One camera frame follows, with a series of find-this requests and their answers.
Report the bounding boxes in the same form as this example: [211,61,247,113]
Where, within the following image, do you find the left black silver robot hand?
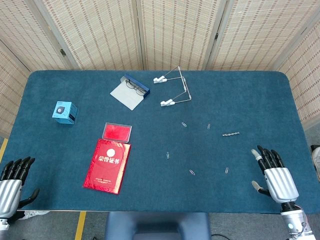
[0,156,41,220]

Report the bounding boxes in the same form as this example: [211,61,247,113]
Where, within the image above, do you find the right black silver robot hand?
[250,145,300,205]

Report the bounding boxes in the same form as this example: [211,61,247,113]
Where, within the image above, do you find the light blue cardboard box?
[51,100,79,125]

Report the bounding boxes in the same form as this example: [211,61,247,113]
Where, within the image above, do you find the woven folding screen panel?
[203,0,320,72]
[136,0,227,72]
[276,14,320,125]
[0,0,75,72]
[0,41,29,138]
[34,0,145,72]

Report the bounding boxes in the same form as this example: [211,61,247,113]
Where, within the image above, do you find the red honor certificate folder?
[82,138,132,195]

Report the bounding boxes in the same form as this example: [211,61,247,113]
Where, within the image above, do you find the red ink pad case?
[102,122,133,144]

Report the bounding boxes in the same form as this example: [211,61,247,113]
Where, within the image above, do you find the blue table mat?
[0,69,320,215]

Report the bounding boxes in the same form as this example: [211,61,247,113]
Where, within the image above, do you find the open blue glasses case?
[109,73,151,111]

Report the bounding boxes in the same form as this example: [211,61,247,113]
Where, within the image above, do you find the black rimmed eyeglasses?
[125,79,146,96]

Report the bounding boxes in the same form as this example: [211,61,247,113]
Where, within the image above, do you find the metal wire book stand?
[153,65,193,108]

